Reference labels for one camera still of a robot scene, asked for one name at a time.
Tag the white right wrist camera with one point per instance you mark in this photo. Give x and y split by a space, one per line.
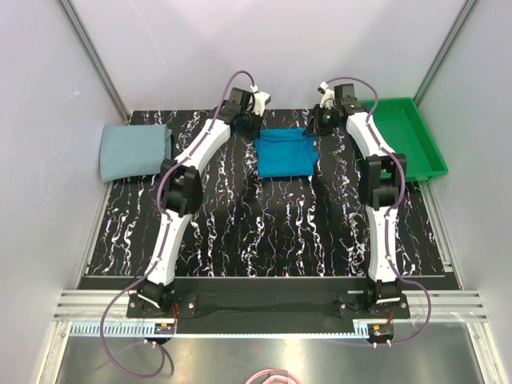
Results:
327 101

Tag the green plastic bin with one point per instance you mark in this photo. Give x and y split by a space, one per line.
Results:
403 128

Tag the bright blue t shirt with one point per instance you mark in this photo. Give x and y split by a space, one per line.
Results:
284 153

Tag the aluminium frame rail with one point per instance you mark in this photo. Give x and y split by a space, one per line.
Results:
445 305

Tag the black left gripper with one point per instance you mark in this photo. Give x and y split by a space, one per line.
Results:
254 134

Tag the white slotted cable duct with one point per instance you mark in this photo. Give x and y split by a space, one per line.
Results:
195 330

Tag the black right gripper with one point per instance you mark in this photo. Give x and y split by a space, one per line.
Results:
316 127

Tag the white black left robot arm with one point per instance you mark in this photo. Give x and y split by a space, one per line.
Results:
180 193

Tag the right orange connector block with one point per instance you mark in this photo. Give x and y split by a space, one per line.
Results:
385 331

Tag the left orange connector block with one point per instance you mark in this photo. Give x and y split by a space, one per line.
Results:
165 328

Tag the folded light blue t shirt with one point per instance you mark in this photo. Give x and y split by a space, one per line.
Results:
131 151

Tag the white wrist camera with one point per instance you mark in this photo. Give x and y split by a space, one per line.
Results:
261 100
327 101

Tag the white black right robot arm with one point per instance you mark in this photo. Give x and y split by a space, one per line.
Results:
381 187

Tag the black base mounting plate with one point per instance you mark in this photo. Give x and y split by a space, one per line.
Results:
202 303

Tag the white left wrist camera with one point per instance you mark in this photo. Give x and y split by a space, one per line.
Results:
261 100

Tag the orange connector block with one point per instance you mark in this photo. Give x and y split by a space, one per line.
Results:
385 331
165 328

